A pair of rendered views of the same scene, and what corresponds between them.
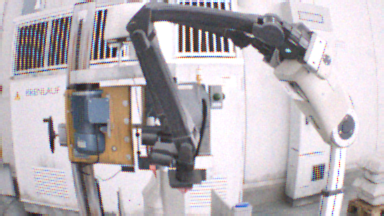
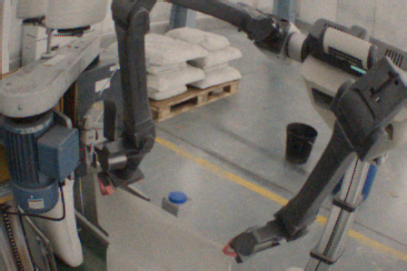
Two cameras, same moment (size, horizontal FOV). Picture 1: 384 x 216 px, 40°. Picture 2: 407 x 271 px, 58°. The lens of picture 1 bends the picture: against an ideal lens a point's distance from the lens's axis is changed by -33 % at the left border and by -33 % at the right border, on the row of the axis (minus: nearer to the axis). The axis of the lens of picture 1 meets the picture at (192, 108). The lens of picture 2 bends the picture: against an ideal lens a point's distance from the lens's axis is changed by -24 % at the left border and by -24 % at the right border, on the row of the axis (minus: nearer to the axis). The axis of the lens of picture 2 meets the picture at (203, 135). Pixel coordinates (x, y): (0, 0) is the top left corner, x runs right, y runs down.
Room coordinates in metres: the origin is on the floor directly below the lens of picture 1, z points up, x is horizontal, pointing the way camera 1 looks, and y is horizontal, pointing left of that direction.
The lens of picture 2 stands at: (1.81, 0.71, 1.73)
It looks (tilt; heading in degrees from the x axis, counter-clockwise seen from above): 26 degrees down; 314
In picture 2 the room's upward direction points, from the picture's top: 6 degrees clockwise
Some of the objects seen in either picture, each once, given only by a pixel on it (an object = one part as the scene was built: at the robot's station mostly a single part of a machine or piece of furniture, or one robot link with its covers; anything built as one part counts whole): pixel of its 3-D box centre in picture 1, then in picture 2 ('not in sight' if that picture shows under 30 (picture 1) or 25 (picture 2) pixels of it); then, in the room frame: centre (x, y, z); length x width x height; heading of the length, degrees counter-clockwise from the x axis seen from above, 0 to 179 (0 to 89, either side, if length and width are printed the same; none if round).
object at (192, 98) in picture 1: (174, 115); (81, 91); (2.99, 0.07, 1.21); 0.30 x 0.25 x 0.30; 6
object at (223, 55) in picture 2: not in sight; (209, 53); (5.00, -2.56, 0.44); 0.68 x 0.44 x 0.15; 96
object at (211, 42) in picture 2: not in sight; (196, 37); (5.21, -2.55, 0.56); 0.67 x 0.43 x 0.15; 6
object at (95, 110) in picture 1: (96, 113); (58, 156); (2.59, 0.36, 1.25); 0.10 x 0.08 x 0.12; 121
